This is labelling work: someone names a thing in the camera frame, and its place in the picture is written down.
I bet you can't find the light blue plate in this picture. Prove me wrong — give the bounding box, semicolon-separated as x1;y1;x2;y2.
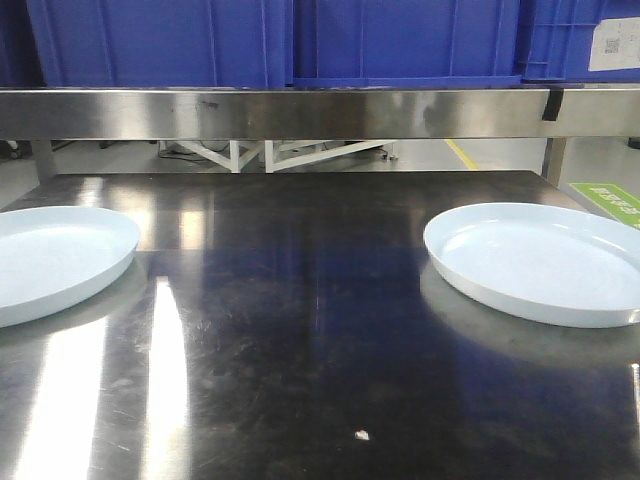
1;206;141;327
423;202;639;329

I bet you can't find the blue plastic bin, middle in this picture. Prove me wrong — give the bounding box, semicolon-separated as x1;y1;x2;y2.
293;0;521;89

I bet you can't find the blue plastic bin, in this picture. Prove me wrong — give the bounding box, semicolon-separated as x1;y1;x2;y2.
516;1;639;83
293;0;521;89
27;1;293;90

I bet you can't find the blue plastic bin, left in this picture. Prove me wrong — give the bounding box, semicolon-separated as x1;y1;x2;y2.
27;1;293;90

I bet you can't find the black tape strip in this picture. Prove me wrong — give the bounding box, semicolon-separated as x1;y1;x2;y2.
541;87;564;122

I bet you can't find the green floor sign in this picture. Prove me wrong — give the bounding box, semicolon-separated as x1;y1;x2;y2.
570;183;640;229

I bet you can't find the blue plastic bin, right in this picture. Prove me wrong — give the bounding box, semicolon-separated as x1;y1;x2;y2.
516;1;639;83

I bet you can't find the white paper label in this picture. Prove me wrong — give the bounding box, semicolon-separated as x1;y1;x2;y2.
588;17;639;72

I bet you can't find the white metal frame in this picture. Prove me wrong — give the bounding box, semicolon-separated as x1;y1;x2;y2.
157;139;397;173

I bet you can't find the stainless steel shelf rail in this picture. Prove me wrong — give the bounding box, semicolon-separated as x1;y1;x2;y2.
1;84;639;140

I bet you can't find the steel shelf post, right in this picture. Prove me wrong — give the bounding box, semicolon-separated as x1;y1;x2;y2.
541;137;568;187

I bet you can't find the steel shelf post, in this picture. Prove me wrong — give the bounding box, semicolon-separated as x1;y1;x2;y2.
541;137;568;187
30;140;58;184

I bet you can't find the steel shelf post, left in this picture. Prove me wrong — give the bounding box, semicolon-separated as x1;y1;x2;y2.
30;140;58;184

